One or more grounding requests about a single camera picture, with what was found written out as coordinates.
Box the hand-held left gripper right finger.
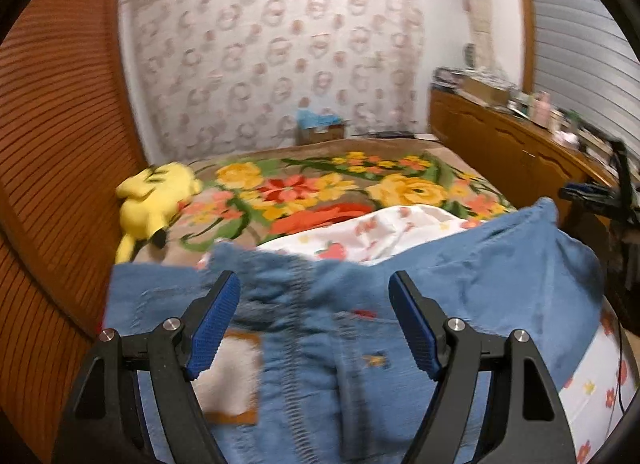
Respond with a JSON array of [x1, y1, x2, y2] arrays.
[[388, 270, 576, 464]]

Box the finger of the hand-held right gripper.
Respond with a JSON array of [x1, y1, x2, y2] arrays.
[[572, 200, 619, 220], [557, 183, 616, 204]]

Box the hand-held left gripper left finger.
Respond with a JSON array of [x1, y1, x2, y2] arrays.
[[52, 270, 242, 464]]

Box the blue denim pants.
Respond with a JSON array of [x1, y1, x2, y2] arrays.
[[102, 197, 606, 464]]

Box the pink bottle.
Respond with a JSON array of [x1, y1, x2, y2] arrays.
[[532, 91, 552, 128]]

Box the wooden sideboard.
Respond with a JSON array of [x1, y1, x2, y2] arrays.
[[429, 88, 621, 226]]

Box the white floral blanket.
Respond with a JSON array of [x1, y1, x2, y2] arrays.
[[257, 204, 632, 464]]

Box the flat cardboard box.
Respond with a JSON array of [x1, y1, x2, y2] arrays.
[[462, 76, 512, 106]]

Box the yellow plush toy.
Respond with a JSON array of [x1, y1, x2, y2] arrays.
[[114, 162, 205, 265]]

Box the grey window shutter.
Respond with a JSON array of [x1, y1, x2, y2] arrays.
[[520, 0, 640, 147]]

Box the brown floral blanket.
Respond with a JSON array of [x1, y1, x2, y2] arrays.
[[130, 138, 518, 266]]

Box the beige lace curtain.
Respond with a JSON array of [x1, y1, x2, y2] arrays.
[[459, 0, 497, 71]]

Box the small cardboard box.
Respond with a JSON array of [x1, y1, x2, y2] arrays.
[[296, 121, 346, 146]]

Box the ribbed wooden panel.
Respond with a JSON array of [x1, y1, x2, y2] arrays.
[[0, 0, 152, 464]]

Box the pink circle patterned curtain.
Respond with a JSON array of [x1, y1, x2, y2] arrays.
[[122, 0, 427, 165]]

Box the wooden window frame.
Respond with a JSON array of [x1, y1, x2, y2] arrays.
[[509, 0, 537, 95]]

